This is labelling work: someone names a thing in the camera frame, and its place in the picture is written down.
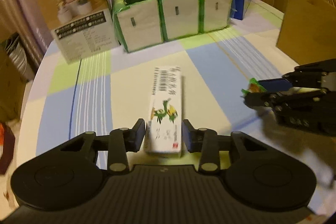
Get small green snack packet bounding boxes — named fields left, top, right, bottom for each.
left=241, top=78, right=267, bottom=96

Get white long ointment box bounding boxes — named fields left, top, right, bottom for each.
left=144, top=66, right=182, bottom=157

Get brown cardboard box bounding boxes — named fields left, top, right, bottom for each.
left=276, top=0, right=336, bottom=65

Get right tissue pack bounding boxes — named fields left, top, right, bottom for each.
left=199, top=0, right=233, bottom=34

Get tissue pack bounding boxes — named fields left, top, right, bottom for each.
left=159, top=0, right=199, bottom=42
left=199, top=0, right=233, bottom=34
left=112, top=0, right=164, bottom=53

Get dark wooden tissue holder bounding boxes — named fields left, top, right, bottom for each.
left=0, top=122, right=15, bottom=175

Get middle tissue pack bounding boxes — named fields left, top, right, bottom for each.
left=159, top=0, right=199, bottom=42

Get left tissue pack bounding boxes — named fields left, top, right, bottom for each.
left=112, top=0, right=164, bottom=53

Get stacked cardboard boxes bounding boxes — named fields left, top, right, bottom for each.
left=0, top=33, right=35, bottom=122

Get white beige product box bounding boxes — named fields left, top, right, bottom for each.
left=37, top=0, right=119, bottom=64

